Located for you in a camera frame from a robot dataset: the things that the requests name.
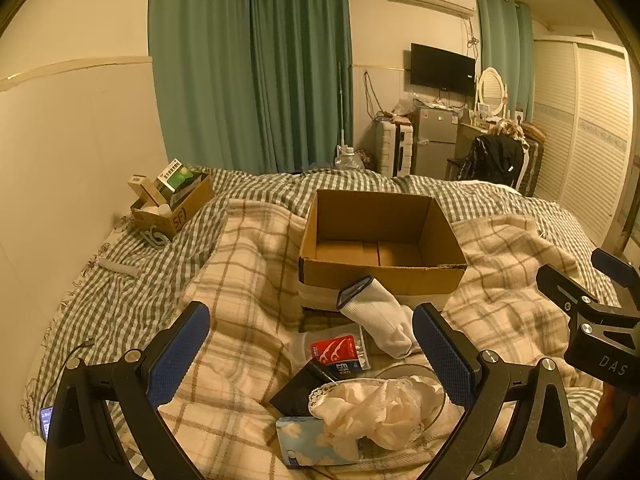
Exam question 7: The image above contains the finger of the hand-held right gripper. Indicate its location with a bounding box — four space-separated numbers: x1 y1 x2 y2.
536 264 601 320
591 248 640 291

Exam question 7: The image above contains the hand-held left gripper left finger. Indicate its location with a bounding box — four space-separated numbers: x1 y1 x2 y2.
45 301 211 480

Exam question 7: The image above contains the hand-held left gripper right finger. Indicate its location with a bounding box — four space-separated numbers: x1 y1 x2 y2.
412 302 594 480

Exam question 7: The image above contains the clear round dish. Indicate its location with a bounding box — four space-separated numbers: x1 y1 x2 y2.
367 361 463 453

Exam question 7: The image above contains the white sock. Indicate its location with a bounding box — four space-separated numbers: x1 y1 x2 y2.
336 276 426 360

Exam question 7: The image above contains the cream lace cloth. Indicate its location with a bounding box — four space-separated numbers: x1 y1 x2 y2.
307 377 446 453

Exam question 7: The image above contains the red label floss pick tub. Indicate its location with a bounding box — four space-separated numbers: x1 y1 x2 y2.
305 324 372 378

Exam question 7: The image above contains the black wallet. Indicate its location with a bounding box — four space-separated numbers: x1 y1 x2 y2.
269 360 341 417

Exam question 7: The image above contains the blue tissue packet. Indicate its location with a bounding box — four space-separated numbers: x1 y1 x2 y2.
276 415 363 470

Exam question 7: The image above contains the person's right hand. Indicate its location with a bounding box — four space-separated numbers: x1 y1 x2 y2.
592 387 621 438

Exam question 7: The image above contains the cream plaid blanket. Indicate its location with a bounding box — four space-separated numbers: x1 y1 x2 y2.
110 199 621 480

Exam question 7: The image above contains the white tube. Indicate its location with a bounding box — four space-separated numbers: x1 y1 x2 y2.
97 257 141 278

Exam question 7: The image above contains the brown suitcase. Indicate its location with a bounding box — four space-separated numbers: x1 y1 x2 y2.
520 125 547 196

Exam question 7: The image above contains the white louvered wardrobe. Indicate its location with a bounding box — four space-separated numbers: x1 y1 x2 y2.
530 35 633 256

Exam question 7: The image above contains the small cardboard box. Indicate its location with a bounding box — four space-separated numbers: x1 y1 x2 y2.
130 172 216 242

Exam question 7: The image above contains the black jacket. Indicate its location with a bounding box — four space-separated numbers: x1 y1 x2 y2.
459 134 526 188

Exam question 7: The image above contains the beige slim carton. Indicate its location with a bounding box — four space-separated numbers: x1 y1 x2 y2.
127 175 168 208

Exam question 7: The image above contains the green printed carton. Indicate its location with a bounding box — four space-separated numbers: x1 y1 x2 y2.
156 158 196 196

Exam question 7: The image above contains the silver mini fridge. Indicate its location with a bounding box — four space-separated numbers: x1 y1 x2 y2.
414 106 458 178

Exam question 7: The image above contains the oval white mirror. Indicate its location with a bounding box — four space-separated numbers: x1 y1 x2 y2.
476 67 508 117

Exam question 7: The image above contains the white suitcase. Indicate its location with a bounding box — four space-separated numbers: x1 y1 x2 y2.
374 119 416 177

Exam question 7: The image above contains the large clear water bottle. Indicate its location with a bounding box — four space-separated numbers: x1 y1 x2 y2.
334 145 365 172

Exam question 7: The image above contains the narrow green curtain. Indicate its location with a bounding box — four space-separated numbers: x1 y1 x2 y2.
475 0 536 126

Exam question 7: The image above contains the white pole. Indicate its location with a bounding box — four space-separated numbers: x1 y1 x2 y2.
337 62 347 148

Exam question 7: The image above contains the wide green curtain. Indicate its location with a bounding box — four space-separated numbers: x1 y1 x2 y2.
149 0 353 176

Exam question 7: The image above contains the black cable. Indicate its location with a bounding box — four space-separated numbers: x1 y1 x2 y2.
65 340 96 367

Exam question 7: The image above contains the black wall television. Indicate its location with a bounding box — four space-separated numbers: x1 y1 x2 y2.
410 43 477 96

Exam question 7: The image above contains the hanging wall cable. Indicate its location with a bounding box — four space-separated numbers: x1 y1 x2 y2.
364 72 382 117

